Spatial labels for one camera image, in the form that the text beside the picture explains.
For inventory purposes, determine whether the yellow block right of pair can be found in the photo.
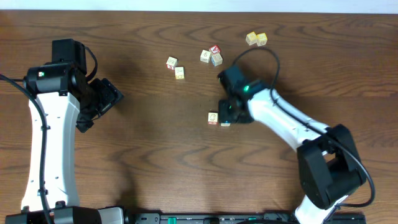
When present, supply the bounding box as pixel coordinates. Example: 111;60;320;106
256;33;268;47

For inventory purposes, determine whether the yellow letter G block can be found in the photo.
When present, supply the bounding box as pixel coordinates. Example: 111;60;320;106
174;67;185;80

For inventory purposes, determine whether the red dinosaur picture block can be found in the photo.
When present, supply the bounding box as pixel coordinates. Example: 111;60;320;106
208;112;218;125

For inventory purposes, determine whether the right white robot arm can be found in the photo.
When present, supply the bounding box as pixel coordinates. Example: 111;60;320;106
218;65;366;223

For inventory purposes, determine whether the blue letter H block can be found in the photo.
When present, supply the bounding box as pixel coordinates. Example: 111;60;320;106
211;53;223;67

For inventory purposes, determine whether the yellow block left of pair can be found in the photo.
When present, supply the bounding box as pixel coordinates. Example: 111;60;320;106
245;32;257;45

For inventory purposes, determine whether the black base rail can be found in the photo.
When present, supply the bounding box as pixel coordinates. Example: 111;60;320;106
4;205;368;224

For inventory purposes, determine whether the red number 3 block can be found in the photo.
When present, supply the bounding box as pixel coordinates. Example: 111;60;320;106
166;57;178;70

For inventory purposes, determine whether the yellow block of pair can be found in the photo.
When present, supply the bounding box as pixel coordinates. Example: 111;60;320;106
245;32;257;45
256;33;268;47

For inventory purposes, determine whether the red letter A block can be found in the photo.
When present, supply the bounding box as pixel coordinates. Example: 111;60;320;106
209;45;221;54

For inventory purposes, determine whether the plain insect picture block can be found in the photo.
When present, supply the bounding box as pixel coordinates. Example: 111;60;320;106
200;50;211;63

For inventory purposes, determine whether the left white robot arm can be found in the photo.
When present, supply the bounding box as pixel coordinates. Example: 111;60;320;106
21;39;124;212

